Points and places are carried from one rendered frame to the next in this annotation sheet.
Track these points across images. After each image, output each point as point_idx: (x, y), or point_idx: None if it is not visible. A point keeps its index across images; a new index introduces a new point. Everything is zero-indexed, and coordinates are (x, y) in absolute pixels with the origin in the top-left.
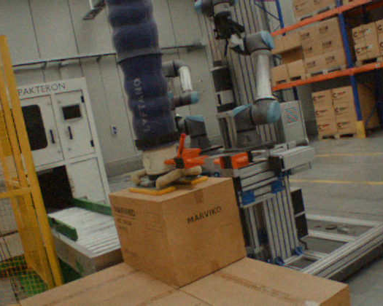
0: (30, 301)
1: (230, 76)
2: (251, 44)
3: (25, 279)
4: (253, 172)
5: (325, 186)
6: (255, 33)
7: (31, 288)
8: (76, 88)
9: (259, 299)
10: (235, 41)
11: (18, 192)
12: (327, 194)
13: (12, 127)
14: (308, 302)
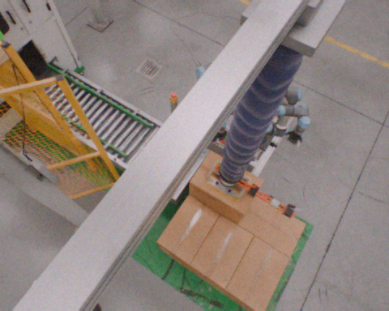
0: (164, 241)
1: None
2: (288, 99)
3: (42, 142)
4: (260, 151)
5: (228, 4)
6: (294, 93)
7: (97, 185)
8: None
9: (276, 234)
10: (298, 145)
11: (90, 157)
12: (235, 24)
13: (48, 100)
14: (295, 236)
